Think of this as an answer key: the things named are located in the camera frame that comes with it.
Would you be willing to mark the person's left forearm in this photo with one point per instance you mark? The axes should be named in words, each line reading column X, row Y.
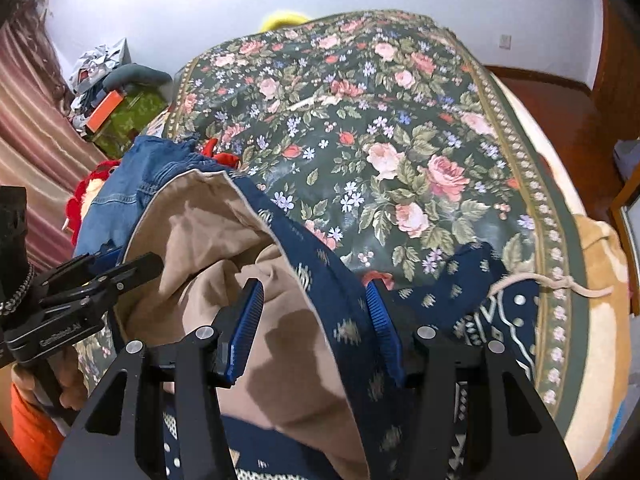
column 32, row 440

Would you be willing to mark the orange box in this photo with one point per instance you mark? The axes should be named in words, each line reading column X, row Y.
column 102, row 110

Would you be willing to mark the person's left hand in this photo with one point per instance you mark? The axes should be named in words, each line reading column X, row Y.
column 72, row 380

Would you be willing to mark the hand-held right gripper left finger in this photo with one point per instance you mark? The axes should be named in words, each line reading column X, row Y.
column 242, row 330

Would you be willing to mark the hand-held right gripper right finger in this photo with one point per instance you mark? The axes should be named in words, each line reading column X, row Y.
column 385, row 330

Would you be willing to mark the dark floral bedspread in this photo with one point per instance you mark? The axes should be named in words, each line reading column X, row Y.
column 400, row 135

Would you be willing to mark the brown striped curtain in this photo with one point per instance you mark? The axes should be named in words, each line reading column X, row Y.
column 40, row 125

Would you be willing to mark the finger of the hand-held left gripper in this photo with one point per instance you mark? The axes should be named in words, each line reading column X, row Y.
column 75, row 267
column 135, row 267

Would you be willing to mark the green patterned cloth cover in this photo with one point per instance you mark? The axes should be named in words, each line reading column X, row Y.
column 130, row 120

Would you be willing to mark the red knitted cloth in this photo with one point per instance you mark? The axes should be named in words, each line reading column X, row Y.
column 90, row 180

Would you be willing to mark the navy patterned hooded robe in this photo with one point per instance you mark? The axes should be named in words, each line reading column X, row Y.
column 200, row 240

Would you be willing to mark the white wall socket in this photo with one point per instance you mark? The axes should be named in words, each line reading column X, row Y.
column 506, row 41

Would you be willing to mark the grey pillow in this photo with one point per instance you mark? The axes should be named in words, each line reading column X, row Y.
column 140, row 75

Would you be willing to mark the blue jeans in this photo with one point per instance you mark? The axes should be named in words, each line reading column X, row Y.
column 135, row 180

